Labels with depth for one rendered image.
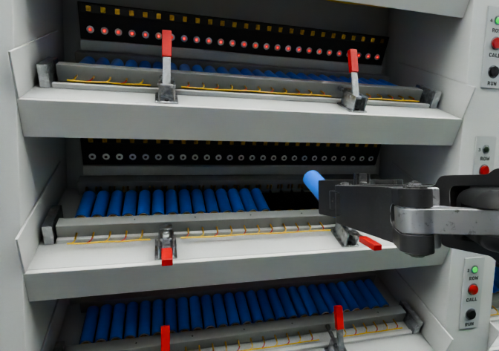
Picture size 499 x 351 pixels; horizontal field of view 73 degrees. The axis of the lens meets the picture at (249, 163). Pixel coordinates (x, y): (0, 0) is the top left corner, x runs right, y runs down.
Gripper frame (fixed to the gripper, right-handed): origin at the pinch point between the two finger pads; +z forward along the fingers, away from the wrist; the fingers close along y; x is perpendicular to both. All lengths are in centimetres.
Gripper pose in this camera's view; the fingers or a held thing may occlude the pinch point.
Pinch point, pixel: (356, 198)
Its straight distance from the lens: 28.4
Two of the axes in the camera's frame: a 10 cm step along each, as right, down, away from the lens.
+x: 0.1, 10.0, -0.5
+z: -2.6, 0.5, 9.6
